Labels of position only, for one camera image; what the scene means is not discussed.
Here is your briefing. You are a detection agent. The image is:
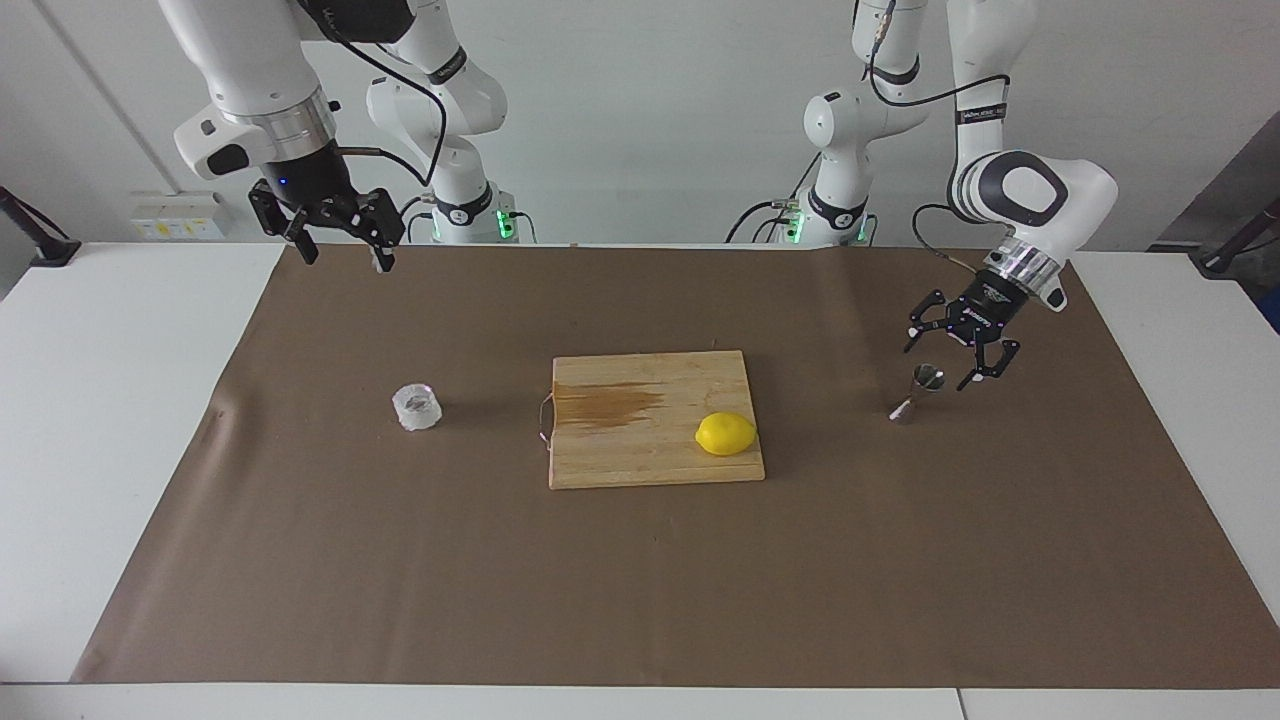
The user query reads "black clamp stand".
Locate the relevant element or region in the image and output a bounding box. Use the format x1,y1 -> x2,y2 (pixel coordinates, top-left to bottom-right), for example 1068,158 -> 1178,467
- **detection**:
1189,195 -> 1280,280
0,186 -> 82,268

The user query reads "small clear crinkled cup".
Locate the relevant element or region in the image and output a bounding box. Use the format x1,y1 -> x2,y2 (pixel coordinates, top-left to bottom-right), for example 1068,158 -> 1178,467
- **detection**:
391,382 -> 444,433

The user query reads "wooden cutting board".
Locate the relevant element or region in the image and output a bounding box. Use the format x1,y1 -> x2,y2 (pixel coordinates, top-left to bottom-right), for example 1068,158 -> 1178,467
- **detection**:
537,350 -> 767,491

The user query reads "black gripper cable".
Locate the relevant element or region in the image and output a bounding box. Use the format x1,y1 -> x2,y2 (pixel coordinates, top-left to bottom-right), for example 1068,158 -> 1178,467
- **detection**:
864,0 -> 1013,273
300,0 -> 449,191

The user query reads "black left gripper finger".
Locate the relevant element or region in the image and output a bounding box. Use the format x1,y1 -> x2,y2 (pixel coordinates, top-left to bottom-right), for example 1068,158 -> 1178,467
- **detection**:
957,339 -> 1022,392
904,289 -> 952,354

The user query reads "white wall socket box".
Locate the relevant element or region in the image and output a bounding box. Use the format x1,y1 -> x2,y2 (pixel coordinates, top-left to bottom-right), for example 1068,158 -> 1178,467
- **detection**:
130,191 -> 232,242

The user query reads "brown paper table mat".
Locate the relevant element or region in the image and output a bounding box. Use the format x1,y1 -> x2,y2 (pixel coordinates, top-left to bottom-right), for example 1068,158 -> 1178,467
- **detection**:
70,243 -> 1280,691

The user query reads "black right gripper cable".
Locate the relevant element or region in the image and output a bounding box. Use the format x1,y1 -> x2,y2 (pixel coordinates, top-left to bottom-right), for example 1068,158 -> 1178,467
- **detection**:
300,0 -> 449,191

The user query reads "black base cable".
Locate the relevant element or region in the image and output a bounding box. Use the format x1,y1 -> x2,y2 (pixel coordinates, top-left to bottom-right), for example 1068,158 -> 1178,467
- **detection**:
390,194 -> 437,244
726,158 -> 833,245

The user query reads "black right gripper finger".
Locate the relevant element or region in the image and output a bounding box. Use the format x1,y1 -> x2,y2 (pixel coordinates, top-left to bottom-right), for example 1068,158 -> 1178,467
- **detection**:
247,180 -> 322,267
344,187 -> 407,274

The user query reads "yellow lemon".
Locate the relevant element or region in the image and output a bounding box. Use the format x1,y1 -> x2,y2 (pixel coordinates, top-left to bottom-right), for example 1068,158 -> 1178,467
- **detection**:
695,411 -> 759,458

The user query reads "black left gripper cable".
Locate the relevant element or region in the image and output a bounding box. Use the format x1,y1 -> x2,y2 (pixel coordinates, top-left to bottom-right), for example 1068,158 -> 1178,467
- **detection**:
864,0 -> 1013,273

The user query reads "steel double jigger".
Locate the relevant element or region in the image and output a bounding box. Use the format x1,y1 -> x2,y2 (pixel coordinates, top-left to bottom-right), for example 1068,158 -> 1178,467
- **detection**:
888,363 -> 948,427

